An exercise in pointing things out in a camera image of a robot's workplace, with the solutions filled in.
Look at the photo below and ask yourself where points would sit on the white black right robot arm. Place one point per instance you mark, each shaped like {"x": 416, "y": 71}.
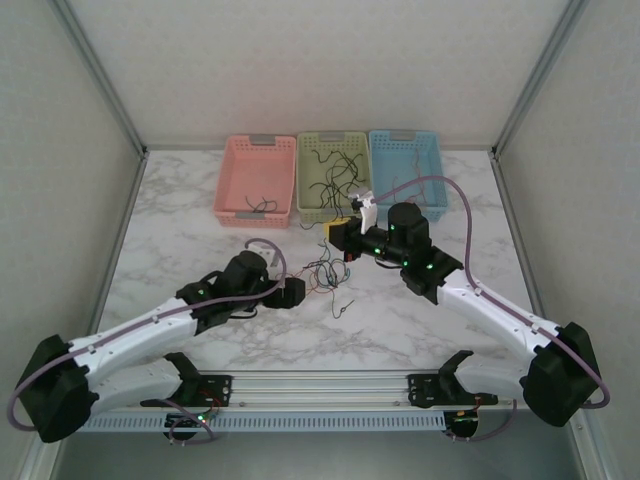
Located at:
{"x": 500, "y": 310}

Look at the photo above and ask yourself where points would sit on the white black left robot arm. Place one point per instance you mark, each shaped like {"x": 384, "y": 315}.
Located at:
{"x": 135, "y": 330}

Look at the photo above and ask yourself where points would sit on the green plastic basket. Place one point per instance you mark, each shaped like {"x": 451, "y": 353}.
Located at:
{"x": 312, "y": 210}

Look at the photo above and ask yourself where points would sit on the blue plastic basket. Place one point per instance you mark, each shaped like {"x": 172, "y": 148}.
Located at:
{"x": 390, "y": 160}

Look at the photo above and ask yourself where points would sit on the pink plastic basket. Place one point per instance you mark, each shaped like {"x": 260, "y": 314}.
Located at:
{"x": 252, "y": 170}

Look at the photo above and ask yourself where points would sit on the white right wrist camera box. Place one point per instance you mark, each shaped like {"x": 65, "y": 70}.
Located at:
{"x": 366, "y": 210}

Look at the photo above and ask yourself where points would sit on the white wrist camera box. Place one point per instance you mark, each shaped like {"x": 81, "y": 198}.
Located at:
{"x": 366, "y": 210}
{"x": 262, "y": 254}

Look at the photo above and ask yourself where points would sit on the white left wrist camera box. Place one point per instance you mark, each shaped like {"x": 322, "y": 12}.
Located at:
{"x": 262, "y": 254}

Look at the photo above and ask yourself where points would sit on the thin aluminium table edge rail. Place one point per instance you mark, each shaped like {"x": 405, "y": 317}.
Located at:
{"x": 126, "y": 210}
{"x": 508, "y": 210}

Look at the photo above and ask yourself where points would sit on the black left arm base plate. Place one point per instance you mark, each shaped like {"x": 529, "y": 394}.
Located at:
{"x": 220, "y": 390}

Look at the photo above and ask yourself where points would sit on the wide aluminium extrusion rail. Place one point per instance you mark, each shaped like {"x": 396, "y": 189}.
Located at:
{"x": 320, "y": 387}

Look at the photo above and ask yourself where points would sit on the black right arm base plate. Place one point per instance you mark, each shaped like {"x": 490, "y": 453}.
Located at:
{"x": 422, "y": 390}

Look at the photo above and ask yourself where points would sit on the aluminium frame post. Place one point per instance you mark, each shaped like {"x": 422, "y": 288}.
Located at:
{"x": 101, "y": 75}
{"x": 540, "y": 75}

